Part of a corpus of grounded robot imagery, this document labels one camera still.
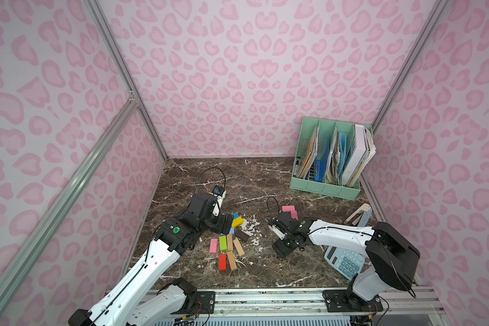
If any yellow block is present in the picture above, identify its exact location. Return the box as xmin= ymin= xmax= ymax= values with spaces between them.
xmin=232 ymin=217 xmax=244 ymax=228

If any pink block top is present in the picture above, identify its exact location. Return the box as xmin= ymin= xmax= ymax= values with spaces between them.
xmin=282 ymin=206 xmax=296 ymax=212

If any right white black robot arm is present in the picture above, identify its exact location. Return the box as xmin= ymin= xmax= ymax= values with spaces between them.
xmin=268 ymin=212 xmax=421 ymax=304

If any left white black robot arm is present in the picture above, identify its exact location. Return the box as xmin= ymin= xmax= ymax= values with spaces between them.
xmin=68 ymin=186 xmax=233 ymax=325

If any wooden block upright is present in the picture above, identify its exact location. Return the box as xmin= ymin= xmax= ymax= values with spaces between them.
xmin=226 ymin=234 xmax=233 ymax=252

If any dark brown block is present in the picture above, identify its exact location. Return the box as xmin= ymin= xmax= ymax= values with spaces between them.
xmin=234 ymin=230 xmax=250 ymax=242

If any green block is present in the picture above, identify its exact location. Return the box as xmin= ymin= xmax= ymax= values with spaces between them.
xmin=219 ymin=236 xmax=228 ymax=251

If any wooden block tilted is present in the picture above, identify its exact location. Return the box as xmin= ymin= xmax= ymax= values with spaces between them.
xmin=233 ymin=239 xmax=245 ymax=256

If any red block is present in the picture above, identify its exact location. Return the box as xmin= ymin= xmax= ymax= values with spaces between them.
xmin=218 ymin=254 xmax=228 ymax=271

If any wooden block bottom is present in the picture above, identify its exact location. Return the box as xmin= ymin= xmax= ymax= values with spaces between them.
xmin=227 ymin=251 xmax=237 ymax=271

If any light blue calculator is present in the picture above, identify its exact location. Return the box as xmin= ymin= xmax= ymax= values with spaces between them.
xmin=324 ymin=247 xmax=365 ymax=281

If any beige blue stapler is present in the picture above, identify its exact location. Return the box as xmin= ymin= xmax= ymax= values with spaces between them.
xmin=343 ymin=203 xmax=373 ymax=227

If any blue mesh folder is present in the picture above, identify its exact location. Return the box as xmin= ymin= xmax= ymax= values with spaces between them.
xmin=314 ymin=141 xmax=330 ymax=182

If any green desktop file organizer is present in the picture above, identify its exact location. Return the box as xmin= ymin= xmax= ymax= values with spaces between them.
xmin=290 ymin=117 xmax=376 ymax=200

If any white binder folder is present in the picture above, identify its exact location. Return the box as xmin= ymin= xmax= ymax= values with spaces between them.
xmin=342 ymin=124 xmax=368 ymax=187

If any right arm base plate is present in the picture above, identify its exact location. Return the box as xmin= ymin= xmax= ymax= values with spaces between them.
xmin=323 ymin=289 xmax=384 ymax=313

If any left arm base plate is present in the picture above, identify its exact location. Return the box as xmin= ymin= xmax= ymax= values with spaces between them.
xmin=177 ymin=290 xmax=216 ymax=315

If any aluminium mounting rail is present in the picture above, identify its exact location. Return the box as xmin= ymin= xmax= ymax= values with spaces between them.
xmin=142 ymin=287 xmax=445 ymax=317

